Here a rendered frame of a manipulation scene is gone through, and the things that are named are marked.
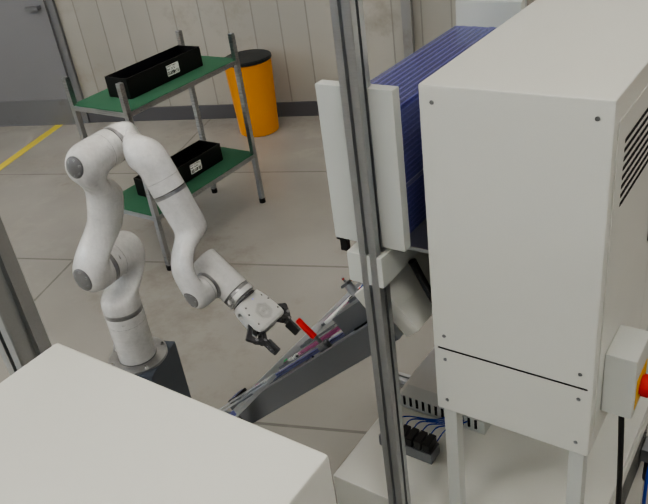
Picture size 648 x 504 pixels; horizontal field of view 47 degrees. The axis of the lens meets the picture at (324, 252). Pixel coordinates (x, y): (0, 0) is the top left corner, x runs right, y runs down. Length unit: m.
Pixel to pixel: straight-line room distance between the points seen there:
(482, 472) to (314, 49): 4.46
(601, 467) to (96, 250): 1.47
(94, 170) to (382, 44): 4.13
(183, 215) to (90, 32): 4.90
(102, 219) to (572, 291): 1.30
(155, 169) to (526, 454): 1.21
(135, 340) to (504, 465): 1.15
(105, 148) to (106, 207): 0.19
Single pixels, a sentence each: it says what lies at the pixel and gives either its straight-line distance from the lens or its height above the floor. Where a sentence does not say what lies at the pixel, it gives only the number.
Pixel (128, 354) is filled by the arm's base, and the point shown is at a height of 0.76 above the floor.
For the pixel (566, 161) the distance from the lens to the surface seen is 1.21.
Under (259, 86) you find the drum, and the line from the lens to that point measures 5.75.
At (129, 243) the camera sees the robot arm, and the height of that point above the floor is 1.10.
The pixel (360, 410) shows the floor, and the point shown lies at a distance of 3.11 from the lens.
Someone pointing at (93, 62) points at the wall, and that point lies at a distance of 6.81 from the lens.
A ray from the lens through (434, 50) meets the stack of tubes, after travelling 1.65.
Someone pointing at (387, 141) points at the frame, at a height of 1.62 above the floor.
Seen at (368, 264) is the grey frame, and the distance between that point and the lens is 1.44.
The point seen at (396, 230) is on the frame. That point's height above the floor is 1.44.
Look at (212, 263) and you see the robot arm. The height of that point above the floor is 1.15.
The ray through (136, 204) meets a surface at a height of 0.35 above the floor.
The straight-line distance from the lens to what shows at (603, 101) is 1.16.
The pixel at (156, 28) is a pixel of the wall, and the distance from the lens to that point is 6.42.
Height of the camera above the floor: 2.13
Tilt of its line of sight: 31 degrees down
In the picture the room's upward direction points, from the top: 8 degrees counter-clockwise
